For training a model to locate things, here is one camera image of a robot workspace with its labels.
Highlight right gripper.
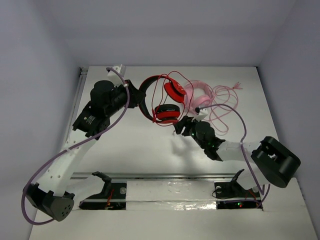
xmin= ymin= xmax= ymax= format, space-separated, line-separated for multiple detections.
xmin=173 ymin=115 xmax=206 ymax=150

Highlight red black headphones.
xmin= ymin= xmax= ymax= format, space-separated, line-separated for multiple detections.
xmin=138 ymin=74 xmax=186 ymax=125

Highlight red headphone cable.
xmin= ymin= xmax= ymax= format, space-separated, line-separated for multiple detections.
xmin=150 ymin=70 xmax=198 ymax=137

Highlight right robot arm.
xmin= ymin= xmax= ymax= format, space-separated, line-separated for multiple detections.
xmin=173 ymin=116 xmax=301 ymax=197

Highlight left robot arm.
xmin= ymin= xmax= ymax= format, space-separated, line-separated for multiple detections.
xmin=21 ymin=80 xmax=146 ymax=226

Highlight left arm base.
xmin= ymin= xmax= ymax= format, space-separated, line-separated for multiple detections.
xmin=79 ymin=171 xmax=127 ymax=210

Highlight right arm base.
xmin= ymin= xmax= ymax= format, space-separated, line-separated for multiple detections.
xmin=211 ymin=169 xmax=263 ymax=210

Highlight pink headphones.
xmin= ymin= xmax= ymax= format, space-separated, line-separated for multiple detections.
xmin=183 ymin=80 xmax=214 ymax=113

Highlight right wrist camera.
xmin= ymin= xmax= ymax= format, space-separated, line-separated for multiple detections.
xmin=192 ymin=106 xmax=208 ymax=122

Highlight pink headphone cable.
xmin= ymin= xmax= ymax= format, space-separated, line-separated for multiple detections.
xmin=207 ymin=81 xmax=243 ymax=136

